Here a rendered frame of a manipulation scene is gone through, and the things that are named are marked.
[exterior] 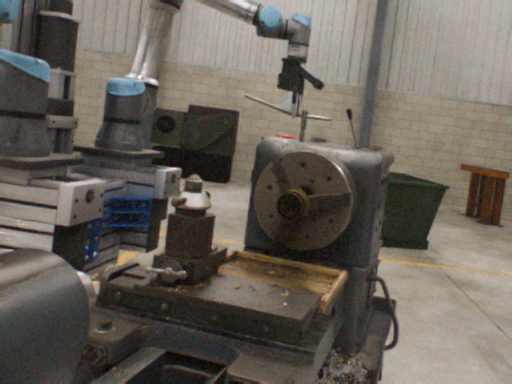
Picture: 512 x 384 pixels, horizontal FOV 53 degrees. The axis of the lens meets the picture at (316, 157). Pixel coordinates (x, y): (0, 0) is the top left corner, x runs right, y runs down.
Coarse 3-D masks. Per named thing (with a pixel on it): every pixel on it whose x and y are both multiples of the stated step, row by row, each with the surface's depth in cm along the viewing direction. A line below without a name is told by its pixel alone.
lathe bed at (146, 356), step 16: (288, 256) 174; (336, 304) 157; (336, 320) 161; (144, 352) 92; (160, 352) 93; (176, 352) 98; (80, 368) 84; (112, 368) 85; (128, 368) 86; (144, 368) 87; (160, 368) 93; (176, 368) 94; (192, 368) 94; (208, 368) 95; (224, 368) 95
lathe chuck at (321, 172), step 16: (288, 160) 160; (304, 160) 158; (320, 160) 157; (272, 176) 161; (304, 176) 159; (320, 176) 157; (336, 176) 156; (256, 192) 162; (272, 192) 161; (320, 192) 158; (336, 192) 156; (352, 192) 159; (256, 208) 162; (272, 208) 161; (320, 208) 158; (336, 208) 157; (352, 208) 159; (272, 224) 161; (304, 224) 159; (320, 224) 158; (336, 224) 157; (304, 240) 159; (320, 240) 158
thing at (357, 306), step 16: (352, 272) 171; (352, 288) 171; (368, 288) 198; (352, 304) 171; (368, 304) 199; (352, 320) 172; (368, 320) 209; (336, 336) 173; (352, 336) 172; (336, 352) 173
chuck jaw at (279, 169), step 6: (276, 162) 161; (282, 162) 158; (270, 168) 157; (276, 168) 156; (282, 168) 156; (276, 174) 156; (282, 174) 156; (288, 174) 156; (276, 180) 154; (282, 180) 155; (288, 180) 154; (294, 180) 158; (282, 186) 154; (288, 186) 152; (294, 186) 154; (300, 186) 160; (282, 192) 152
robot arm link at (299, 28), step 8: (296, 16) 179; (304, 16) 178; (288, 24) 178; (296, 24) 178; (304, 24) 178; (288, 32) 179; (296, 32) 178; (304, 32) 179; (288, 40) 181; (296, 40) 179; (304, 40) 179
